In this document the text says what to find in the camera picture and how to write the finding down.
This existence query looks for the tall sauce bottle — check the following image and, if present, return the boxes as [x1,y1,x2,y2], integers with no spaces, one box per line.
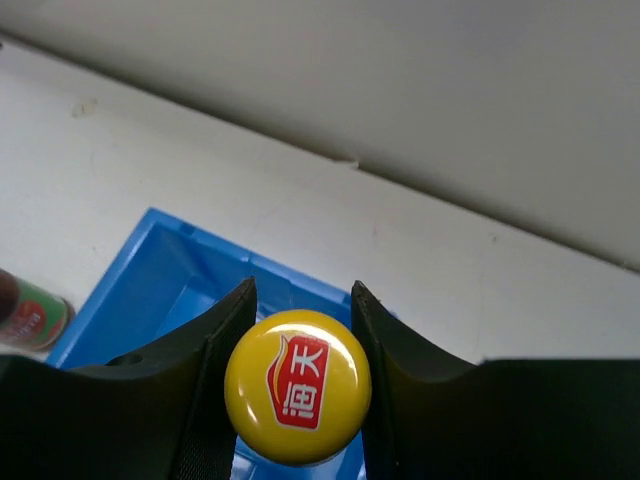
[224,309,372,466]
[1,269,74,351]

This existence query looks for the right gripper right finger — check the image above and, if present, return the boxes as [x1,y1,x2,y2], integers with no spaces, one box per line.
[351,282,639,479]

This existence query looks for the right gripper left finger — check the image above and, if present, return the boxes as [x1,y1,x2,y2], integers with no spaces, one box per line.
[1,279,257,479]

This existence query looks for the blue three-compartment plastic bin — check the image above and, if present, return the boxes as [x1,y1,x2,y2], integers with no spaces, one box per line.
[45,207,401,480]

